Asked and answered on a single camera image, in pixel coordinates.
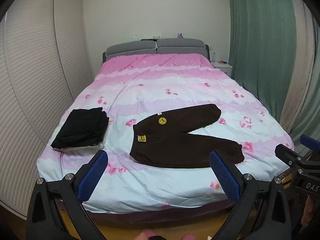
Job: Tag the beige curtain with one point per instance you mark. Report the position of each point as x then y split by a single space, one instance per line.
300 80

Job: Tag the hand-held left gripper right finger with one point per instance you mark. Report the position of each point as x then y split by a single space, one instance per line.
225 177

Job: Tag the small white item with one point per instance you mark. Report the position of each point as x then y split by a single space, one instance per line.
134 37

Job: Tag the person's right foot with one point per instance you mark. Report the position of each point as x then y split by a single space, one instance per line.
189 237

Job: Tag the black folded clothes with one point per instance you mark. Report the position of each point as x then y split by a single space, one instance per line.
77 130

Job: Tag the small red item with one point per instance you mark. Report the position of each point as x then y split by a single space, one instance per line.
222 61

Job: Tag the grey headboard cushion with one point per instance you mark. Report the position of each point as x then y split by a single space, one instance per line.
180 45
131 48

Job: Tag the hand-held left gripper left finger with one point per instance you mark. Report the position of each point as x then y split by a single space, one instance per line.
92 177

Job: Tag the clear bottle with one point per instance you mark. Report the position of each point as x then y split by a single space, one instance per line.
213 58

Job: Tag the person's left foot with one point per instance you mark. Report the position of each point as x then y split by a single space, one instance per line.
147 235

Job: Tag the white louvered wardrobe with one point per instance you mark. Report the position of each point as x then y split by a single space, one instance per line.
30 80

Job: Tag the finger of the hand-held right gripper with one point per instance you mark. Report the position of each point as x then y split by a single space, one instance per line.
311 142
287 153

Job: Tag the person's right hand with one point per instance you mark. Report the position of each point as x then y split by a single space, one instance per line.
306 212

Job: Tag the green curtain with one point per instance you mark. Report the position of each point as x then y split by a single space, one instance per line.
260 30

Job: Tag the small purple toy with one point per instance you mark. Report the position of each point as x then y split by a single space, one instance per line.
180 35

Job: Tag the person's foot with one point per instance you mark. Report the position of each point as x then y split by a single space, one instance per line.
147 235
189 237

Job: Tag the pink floral bedsheet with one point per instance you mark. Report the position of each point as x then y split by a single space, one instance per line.
162 85

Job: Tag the flat black item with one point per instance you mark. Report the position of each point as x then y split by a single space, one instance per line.
147 39

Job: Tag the brown pants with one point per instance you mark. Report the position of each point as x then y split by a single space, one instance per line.
175 152

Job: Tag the dark bed frame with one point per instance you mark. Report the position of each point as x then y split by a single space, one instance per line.
162 217

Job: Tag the white nightstand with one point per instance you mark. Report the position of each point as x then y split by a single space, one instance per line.
223 67

